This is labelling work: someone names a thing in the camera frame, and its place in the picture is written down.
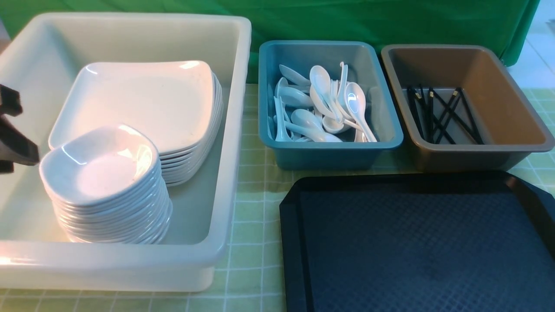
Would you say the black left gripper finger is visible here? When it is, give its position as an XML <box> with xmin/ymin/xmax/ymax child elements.
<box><xmin>0</xmin><ymin>84</ymin><xmax>23</xmax><ymax>117</ymax></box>
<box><xmin>0</xmin><ymin>117</ymin><xmax>40</xmax><ymax>166</ymax></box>

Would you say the white small bowl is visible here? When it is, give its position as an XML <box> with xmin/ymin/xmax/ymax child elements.
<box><xmin>39</xmin><ymin>124</ymin><xmax>161</xmax><ymax>207</ymax></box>

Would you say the large white plastic tub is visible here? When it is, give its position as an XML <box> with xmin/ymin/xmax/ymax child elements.
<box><xmin>0</xmin><ymin>13</ymin><xmax>251</xmax><ymax>292</ymax></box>

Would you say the stack of white small bowls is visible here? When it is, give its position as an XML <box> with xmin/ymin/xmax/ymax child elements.
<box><xmin>48</xmin><ymin>176</ymin><xmax>173</xmax><ymax>244</ymax></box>

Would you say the stack of white square plates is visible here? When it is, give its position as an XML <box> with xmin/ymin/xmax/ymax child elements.
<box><xmin>48</xmin><ymin>69</ymin><xmax>224</xmax><ymax>187</ymax></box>

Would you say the green checkered tablecloth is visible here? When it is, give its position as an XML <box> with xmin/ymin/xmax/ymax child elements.
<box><xmin>0</xmin><ymin>82</ymin><xmax>555</xmax><ymax>312</ymax></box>

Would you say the white soup spoon front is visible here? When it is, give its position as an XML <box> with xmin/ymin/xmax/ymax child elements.
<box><xmin>284</xmin><ymin>109</ymin><xmax>343</xmax><ymax>143</ymax></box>

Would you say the white ceramic soup spoon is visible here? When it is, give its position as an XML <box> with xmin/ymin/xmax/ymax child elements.
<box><xmin>345</xmin><ymin>82</ymin><xmax>377</xmax><ymax>142</ymax></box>

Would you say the blue plastic spoon bin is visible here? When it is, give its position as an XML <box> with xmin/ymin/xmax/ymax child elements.
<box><xmin>258</xmin><ymin>41</ymin><xmax>404</xmax><ymax>170</ymax></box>

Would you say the black chopstick gold band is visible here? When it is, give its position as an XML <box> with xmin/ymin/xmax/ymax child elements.
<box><xmin>406</xmin><ymin>85</ymin><xmax>425</xmax><ymax>140</ymax></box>

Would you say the black chopstick crossing diagonal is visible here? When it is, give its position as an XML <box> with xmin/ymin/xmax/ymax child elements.
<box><xmin>428</xmin><ymin>87</ymin><xmax>484</xmax><ymax>145</ymax></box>

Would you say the brown plastic chopstick bin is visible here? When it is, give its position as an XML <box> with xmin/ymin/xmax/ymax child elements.
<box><xmin>381</xmin><ymin>44</ymin><xmax>554</xmax><ymax>172</ymax></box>

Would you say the black plastic serving tray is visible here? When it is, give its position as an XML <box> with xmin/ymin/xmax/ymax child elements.
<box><xmin>280</xmin><ymin>171</ymin><xmax>555</xmax><ymax>312</ymax></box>

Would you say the green backdrop cloth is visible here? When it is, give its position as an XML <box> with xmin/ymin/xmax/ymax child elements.
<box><xmin>0</xmin><ymin>0</ymin><xmax>539</xmax><ymax>83</ymax></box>

